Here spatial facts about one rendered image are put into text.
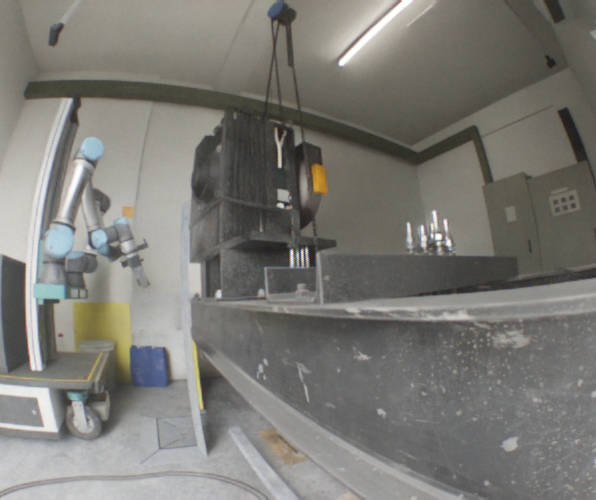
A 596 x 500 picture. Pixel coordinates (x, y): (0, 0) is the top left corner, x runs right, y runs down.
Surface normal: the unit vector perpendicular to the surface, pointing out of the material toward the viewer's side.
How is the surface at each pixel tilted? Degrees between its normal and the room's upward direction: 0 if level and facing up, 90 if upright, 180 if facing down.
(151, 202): 90
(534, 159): 90
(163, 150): 90
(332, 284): 90
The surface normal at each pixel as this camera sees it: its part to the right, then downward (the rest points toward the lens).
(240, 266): 0.47, -0.16
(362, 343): -0.88, -0.03
